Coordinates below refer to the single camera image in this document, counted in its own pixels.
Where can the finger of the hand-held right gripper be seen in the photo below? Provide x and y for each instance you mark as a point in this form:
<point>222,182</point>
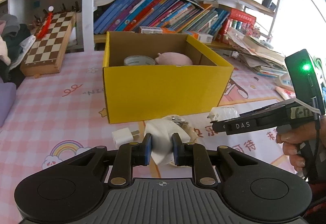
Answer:
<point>219,127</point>
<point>264,109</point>

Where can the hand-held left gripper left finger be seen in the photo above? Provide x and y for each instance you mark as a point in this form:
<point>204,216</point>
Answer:
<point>147,149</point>

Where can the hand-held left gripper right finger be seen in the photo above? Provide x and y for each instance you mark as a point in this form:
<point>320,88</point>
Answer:
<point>175,149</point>

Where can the white tissue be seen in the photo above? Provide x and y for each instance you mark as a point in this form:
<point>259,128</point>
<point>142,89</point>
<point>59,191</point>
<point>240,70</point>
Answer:
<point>163,142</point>

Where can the clear plastic packet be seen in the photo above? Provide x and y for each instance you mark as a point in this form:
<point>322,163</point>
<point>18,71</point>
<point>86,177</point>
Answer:
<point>224,113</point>

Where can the yellow cardboard box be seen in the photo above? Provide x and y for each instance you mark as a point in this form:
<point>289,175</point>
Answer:
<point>158,91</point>

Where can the pink plush pig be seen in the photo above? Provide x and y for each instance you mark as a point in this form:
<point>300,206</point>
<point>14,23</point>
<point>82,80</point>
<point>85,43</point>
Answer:
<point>175,59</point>

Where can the clear printed tape roll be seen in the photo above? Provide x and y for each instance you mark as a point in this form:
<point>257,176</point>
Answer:
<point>138,61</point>

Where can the pink printed desktop cloth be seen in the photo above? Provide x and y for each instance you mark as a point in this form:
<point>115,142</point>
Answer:
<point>63,112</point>

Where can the person's right hand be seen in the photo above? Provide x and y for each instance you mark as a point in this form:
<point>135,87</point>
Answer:
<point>290,145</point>

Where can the pink red booklet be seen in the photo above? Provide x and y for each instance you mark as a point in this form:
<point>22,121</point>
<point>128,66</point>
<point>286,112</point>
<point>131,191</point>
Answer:
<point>285,93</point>

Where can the white charger plug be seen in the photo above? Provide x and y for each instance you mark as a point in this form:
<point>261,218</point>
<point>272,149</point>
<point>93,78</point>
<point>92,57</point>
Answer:
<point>122,138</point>

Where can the stack of papers and books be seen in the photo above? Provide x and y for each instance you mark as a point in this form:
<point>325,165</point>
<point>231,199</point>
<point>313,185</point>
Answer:
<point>259,58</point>

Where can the row of small paint bottles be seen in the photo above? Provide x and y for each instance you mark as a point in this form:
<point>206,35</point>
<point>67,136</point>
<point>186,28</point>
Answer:
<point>242,28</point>

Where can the small black box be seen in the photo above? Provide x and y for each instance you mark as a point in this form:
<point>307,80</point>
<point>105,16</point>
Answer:
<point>269,3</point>

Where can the red box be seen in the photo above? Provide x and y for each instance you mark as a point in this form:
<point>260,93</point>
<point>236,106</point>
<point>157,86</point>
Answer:
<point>243,15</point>

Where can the row of colourful books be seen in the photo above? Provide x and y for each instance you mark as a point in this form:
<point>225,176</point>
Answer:
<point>158,13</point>

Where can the wooden chessboard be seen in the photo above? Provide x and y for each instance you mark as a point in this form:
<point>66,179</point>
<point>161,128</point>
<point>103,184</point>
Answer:
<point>48,43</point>

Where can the purple garment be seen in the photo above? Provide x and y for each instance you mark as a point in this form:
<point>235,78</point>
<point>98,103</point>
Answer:
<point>6,104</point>

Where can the red tassel ornament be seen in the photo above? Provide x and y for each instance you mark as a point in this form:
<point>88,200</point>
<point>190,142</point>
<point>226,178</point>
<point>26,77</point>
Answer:
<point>45,24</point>

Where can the dark green garment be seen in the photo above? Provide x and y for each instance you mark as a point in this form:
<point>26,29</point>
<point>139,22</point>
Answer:
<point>15,35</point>

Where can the grey garment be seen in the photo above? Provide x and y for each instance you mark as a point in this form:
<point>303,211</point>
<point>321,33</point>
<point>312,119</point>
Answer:
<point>10,23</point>

